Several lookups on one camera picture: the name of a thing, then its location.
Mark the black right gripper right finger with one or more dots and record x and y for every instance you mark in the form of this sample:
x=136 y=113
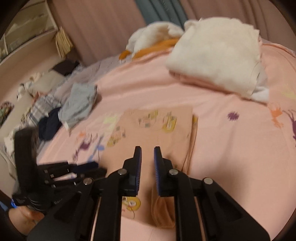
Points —
x=162 y=174

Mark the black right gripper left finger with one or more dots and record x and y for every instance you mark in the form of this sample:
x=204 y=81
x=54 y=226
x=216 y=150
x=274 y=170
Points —
x=133 y=167

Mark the pink cartoon print garment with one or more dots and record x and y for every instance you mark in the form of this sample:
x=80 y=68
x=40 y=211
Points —
x=174 y=130

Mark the person's left hand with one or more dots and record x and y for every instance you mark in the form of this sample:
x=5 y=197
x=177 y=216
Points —
x=24 y=219

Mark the dark navy garment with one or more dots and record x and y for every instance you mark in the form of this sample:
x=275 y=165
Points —
x=49 y=125

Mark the plaid grey pillow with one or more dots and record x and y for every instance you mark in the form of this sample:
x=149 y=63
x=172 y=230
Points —
x=40 y=109

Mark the grey crumpled garment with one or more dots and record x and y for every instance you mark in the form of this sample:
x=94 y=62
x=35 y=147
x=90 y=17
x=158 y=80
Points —
x=79 y=104

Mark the pink animal print bedsheet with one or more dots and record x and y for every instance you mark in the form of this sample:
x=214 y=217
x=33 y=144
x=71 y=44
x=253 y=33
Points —
x=248 y=148

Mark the small plush toy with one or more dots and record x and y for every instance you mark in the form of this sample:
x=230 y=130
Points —
x=24 y=88

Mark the beige pillow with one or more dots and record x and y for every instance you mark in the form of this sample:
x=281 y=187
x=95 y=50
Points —
x=46 y=83

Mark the straw woven hanging item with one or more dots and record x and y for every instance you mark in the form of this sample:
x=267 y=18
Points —
x=63 y=43

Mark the white folded garment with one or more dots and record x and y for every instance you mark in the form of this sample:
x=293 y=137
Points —
x=223 y=54

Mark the white goose plush toy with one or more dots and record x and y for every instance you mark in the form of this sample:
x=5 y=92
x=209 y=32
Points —
x=154 y=37

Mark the beige pink curtain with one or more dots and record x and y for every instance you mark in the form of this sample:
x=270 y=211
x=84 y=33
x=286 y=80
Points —
x=100 y=29

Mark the teal curtain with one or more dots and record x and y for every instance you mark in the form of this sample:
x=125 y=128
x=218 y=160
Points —
x=162 y=11

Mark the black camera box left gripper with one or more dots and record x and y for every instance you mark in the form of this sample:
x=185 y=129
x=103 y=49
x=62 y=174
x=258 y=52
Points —
x=25 y=159

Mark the white wall shelf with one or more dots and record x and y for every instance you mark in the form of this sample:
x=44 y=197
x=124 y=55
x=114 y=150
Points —
x=31 y=22

